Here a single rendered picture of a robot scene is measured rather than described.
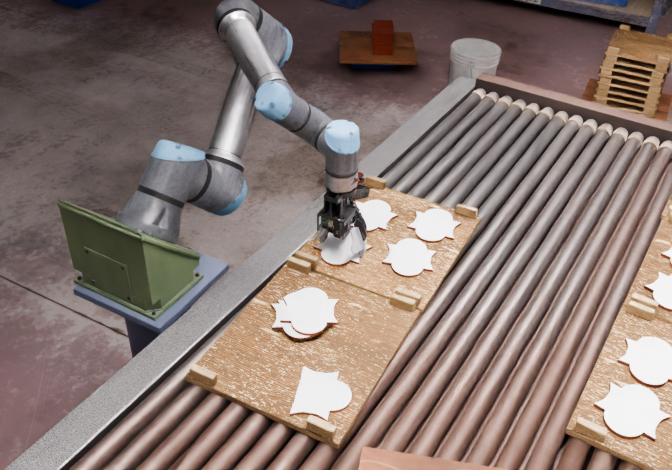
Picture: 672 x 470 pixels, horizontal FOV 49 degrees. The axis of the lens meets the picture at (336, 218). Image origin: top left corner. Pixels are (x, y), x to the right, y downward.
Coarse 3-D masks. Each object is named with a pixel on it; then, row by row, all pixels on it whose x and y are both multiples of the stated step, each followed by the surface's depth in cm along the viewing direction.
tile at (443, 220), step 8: (416, 216) 194; (424, 216) 193; (432, 216) 193; (440, 216) 194; (448, 216) 194; (416, 224) 190; (424, 224) 190; (432, 224) 191; (440, 224) 191; (448, 224) 191; (456, 224) 191; (416, 232) 188; (424, 232) 188; (432, 232) 188; (440, 232) 188; (448, 232) 188; (424, 240) 186; (432, 240) 185; (440, 240) 186
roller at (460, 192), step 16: (528, 112) 247; (512, 128) 238; (496, 144) 230; (480, 160) 222; (496, 160) 226; (480, 176) 217; (464, 192) 209; (256, 416) 142; (240, 432) 139; (256, 432) 141; (224, 448) 136; (240, 448) 137; (208, 464) 134; (224, 464) 134
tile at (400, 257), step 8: (408, 240) 185; (416, 240) 185; (392, 248) 182; (400, 248) 182; (408, 248) 182; (416, 248) 182; (424, 248) 182; (392, 256) 179; (400, 256) 180; (408, 256) 180; (416, 256) 180; (424, 256) 180; (432, 256) 181; (392, 264) 177; (400, 264) 177; (408, 264) 177; (416, 264) 177; (424, 264) 177; (400, 272) 175; (408, 272) 175; (416, 272) 175
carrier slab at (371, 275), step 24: (384, 192) 203; (408, 216) 195; (456, 216) 195; (312, 240) 185; (384, 240) 186; (456, 240) 187; (360, 264) 178; (384, 264) 178; (432, 264) 179; (360, 288) 172; (384, 288) 171; (408, 288) 171; (432, 288) 172
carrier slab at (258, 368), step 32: (288, 288) 170; (320, 288) 171; (352, 288) 171; (256, 320) 162; (352, 320) 162; (384, 320) 163; (416, 320) 165; (224, 352) 154; (256, 352) 154; (288, 352) 154; (320, 352) 154; (352, 352) 155; (384, 352) 155; (224, 384) 147; (256, 384) 147; (288, 384) 147; (352, 384) 148; (288, 416) 141; (352, 416) 141
